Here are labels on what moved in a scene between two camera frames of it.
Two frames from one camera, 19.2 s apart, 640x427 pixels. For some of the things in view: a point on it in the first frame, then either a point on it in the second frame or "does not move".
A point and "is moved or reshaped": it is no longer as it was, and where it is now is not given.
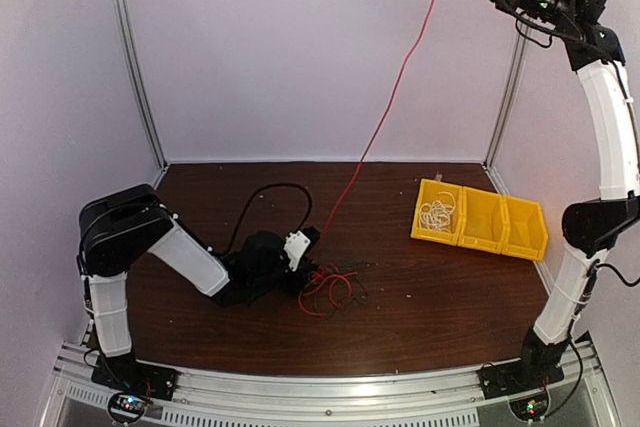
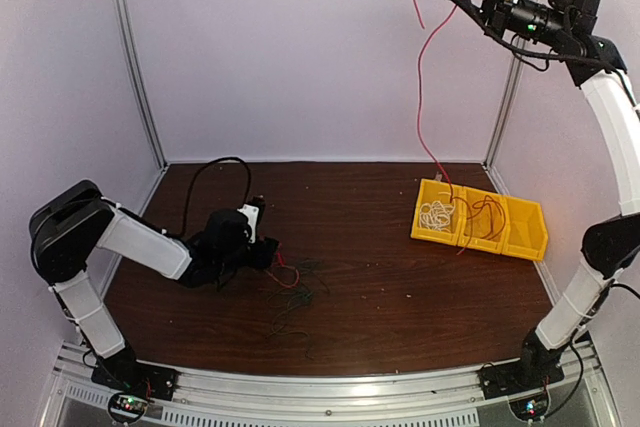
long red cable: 391,101 -> 452,207
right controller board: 530,408 does not move
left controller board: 126,407 does not move
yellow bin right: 523,229 does not move
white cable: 436,216 does not move
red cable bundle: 340,289 is moved or reshaped
